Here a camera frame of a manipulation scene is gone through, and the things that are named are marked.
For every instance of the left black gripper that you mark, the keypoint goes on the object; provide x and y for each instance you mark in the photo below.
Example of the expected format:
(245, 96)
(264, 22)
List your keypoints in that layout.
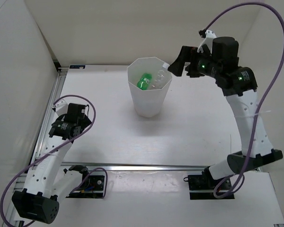
(85, 122)

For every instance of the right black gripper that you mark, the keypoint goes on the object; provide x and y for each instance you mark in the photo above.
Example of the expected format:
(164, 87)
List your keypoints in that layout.
(185, 56)

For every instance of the clear plastic water bottle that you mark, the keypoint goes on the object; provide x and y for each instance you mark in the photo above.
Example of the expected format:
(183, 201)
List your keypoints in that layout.
(161, 78)

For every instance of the green plastic bottle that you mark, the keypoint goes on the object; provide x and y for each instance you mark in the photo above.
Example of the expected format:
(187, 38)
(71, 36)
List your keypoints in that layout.
(144, 81)

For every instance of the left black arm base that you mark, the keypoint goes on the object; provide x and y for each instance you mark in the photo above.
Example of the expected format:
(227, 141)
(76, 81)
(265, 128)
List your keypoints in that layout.
(93, 185)

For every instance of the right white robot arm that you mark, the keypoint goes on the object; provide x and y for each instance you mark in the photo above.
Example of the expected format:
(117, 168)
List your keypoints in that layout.
(239, 86)

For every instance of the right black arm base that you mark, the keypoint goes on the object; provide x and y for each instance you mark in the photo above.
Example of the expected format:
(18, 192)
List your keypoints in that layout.
(201, 185)

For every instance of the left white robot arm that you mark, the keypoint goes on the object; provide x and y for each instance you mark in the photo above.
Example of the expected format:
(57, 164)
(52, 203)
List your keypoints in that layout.
(41, 196)

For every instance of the white faceted plastic bin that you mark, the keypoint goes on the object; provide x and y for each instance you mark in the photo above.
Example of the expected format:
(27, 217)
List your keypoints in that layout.
(147, 103)

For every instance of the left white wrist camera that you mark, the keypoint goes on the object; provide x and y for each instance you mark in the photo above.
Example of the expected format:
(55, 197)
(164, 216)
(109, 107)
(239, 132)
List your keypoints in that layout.
(60, 107)

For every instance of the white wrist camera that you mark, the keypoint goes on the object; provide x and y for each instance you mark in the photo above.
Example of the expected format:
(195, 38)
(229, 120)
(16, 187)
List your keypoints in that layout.
(208, 37)
(60, 107)

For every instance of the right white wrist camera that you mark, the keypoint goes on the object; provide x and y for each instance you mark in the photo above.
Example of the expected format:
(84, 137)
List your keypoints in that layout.
(208, 37)

